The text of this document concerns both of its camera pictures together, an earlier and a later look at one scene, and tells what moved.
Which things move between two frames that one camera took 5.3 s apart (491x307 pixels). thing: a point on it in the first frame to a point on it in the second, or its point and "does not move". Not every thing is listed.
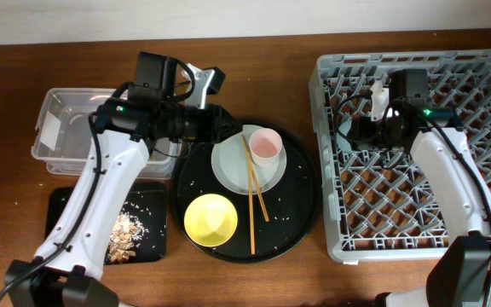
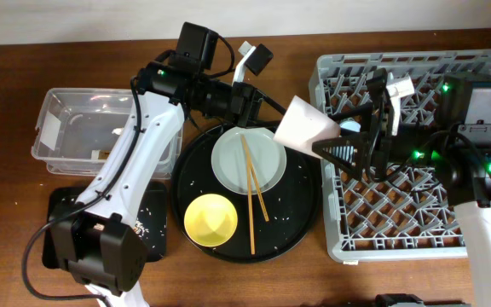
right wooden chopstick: [256, 181] does not move
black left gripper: [213, 131] to [245, 112]
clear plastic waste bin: [62, 141] does not move
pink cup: [265, 146] to [305, 123]
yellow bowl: [210, 220] does not move
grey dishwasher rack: [378, 205] does not move
